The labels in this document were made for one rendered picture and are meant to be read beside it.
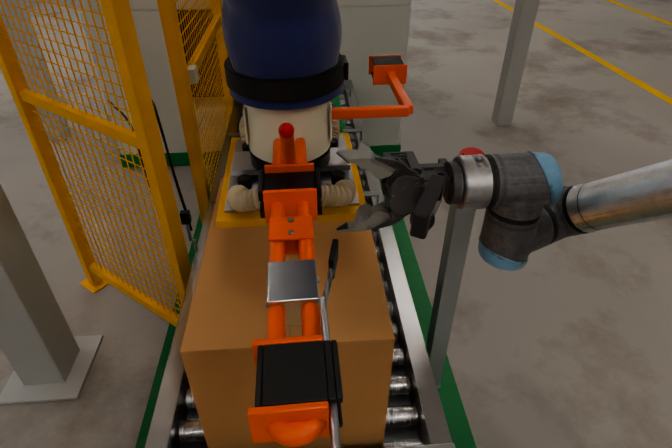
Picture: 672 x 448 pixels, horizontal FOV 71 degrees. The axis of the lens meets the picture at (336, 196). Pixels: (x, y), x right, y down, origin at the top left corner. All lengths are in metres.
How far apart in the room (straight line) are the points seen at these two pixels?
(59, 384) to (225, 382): 1.33
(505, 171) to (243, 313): 0.56
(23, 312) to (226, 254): 1.03
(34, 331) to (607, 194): 1.84
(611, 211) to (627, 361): 1.56
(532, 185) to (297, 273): 0.41
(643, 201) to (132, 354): 1.95
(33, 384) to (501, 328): 1.95
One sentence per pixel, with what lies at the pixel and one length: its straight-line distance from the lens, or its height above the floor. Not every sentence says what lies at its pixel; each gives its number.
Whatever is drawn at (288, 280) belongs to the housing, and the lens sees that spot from 0.59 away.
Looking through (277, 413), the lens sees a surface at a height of 1.27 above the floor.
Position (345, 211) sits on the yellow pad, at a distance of 0.90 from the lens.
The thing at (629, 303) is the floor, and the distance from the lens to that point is 2.66.
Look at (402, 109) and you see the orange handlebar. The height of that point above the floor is 1.26.
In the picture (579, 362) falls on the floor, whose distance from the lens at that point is 2.30.
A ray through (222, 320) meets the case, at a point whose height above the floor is 0.95.
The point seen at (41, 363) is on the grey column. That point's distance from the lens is 2.20.
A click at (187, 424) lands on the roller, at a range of 1.34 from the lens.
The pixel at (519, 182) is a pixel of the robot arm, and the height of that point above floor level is 1.27.
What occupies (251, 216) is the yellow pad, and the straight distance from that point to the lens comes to 0.91.
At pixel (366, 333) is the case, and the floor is 0.95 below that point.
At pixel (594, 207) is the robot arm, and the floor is 1.21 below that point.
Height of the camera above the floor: 1.67
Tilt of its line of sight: 34 degrees down
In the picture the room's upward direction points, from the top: straight up
